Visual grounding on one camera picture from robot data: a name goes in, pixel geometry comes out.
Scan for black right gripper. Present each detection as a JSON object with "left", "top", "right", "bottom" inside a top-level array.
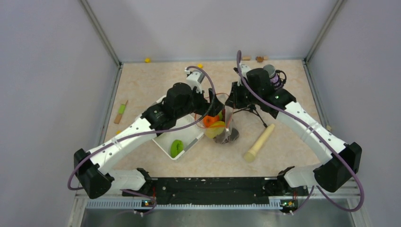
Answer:
[{"left": 225, "top": 80, "right": 261, "bottom": 109}]

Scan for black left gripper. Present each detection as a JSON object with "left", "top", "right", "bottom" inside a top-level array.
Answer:
[{"left": 175, "top": 85, "right": 224, "bottom": 119}]

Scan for orange tangerine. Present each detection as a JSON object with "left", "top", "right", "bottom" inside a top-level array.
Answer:
[{"left": 202, "top": 115, "right": 220, "bottom": 128}]

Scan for yellow fruit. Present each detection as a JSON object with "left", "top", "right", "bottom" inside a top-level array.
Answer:
[{"left": 204, "top": 121, "right": 226, "bottom": 139}]

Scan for clear zip bag orange zipper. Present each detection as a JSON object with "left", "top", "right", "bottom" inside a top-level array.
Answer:
[{"left": 196, "top": 105, "right": 239, "bottom": 144}]

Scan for microphone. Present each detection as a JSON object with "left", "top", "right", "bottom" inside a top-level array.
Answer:
[{"left": 234, "top": 65, "right": 288, "bottom": 118}]

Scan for green apple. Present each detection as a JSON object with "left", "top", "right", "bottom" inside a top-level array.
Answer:
[{"left": 218, "top": 111, "right": 224, "bottom": 121}]

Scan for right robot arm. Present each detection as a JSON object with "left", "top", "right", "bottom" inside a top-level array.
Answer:
[{"left": 226, "top": 67, "right": 362, "bottom": 195}]

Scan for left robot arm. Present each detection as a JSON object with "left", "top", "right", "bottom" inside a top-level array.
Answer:
[{"left": 70, "top": 82, "right": 224, "bottom": 199}]

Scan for white plastic basket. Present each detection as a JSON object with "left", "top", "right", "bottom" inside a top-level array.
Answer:
[{"left": 133, "top": 114, "right": 203, "bottom": 161}]

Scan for green pepper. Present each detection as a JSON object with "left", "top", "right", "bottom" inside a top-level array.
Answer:
[{"left": 170, "top": 140, "right": 184, "bottom": 158}]

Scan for green and wood stick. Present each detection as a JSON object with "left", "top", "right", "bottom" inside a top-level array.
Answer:
[{"left": 114, "top": 99, "right": 128, "bottom": 124}]

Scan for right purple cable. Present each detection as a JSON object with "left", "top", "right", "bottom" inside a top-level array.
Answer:
[{"left": 236, "top": 50, "right": 365, "bottom": 213}]

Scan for purple cable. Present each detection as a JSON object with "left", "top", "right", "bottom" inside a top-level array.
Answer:
[
  {"left": 236, "top": 50, "right": 365, "bottom": 213},
  {"left": 67, "top": 66, "right": 217, "bottom": 217}
]

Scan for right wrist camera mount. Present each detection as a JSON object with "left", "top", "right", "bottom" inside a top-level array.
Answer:
[{"left": 237, "top": 63, "right": 252, "bottom": 86}]

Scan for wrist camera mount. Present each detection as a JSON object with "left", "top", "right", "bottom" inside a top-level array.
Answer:
[
  {"left": 184, "top": 67, "right": 205, "bottom": 94},
  {"left": 237, "top": 63, "right": 252, "bottom": 86}
]

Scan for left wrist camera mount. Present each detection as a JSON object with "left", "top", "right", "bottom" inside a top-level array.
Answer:
[{"left": 184, "top": 67, "right": 205, "bottom": 94}]

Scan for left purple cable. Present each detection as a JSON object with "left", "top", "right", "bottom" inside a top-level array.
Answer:
[{"left": 67, "top": 66, "right": 217, "bottom": 217}]

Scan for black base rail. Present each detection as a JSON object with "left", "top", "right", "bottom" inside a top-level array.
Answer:
[{"left": 139, "top": 177, "right": 291, "bottom": 205}]

